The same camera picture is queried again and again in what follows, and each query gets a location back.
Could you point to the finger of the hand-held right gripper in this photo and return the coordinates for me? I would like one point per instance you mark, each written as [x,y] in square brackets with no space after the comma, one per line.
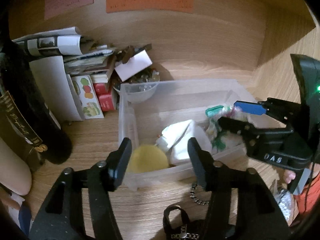
[250,107]
[233,126]

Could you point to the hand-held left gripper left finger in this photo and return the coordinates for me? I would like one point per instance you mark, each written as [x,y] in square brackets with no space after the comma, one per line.
[122,158]

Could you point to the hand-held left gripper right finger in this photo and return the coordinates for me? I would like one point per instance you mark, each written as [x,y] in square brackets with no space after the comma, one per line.
[195,158]

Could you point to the green and white plastic bag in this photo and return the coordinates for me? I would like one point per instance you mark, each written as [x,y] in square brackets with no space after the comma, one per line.
[220,140]

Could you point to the clear plastic storage bin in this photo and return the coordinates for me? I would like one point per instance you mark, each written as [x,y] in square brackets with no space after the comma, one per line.
[140,97]

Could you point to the person's right forearm orange sleeve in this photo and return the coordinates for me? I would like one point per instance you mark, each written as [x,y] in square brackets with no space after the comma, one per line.
[310,195]

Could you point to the person's right hand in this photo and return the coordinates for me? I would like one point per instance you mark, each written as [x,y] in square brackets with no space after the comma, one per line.
[290,176]

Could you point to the white squeeze bottle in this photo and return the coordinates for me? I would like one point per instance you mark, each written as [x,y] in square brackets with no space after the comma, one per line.
[182,135]

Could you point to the round yellow sponge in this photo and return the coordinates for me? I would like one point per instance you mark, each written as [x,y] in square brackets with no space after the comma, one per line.
[150,158]

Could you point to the small red box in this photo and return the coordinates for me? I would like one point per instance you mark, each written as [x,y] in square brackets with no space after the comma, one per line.
[101,88]
[107,103]

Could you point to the clear plastic bowl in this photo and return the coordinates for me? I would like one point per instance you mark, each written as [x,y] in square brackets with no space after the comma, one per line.
[140,93]

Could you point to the heap of glass beads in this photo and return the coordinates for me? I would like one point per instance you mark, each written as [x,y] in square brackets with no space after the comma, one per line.
[145,76]

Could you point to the silver foil packet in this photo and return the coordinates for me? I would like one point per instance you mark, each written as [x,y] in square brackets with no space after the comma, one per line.
[285,202]

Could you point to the white card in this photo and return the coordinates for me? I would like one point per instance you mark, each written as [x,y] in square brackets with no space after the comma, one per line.
[133,66]

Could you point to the white board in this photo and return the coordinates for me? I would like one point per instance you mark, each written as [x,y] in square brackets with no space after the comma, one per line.
[52,85]

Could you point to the pile of printed papers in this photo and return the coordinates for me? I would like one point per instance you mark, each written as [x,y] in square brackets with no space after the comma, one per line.
[87,60]

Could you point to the dark glass bottle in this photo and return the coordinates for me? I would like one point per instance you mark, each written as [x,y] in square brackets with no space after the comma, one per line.
[32,105]

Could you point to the beige rounded object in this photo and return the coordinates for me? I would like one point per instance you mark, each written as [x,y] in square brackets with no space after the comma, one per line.
[13,167]

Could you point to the black box gold print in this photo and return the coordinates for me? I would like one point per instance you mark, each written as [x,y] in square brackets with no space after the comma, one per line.
[15,127]

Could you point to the rolled newspaper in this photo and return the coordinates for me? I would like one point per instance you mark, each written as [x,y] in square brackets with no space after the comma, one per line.
[50,43]

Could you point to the orange paper note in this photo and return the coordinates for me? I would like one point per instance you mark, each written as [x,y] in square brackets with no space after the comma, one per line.
[150,0]

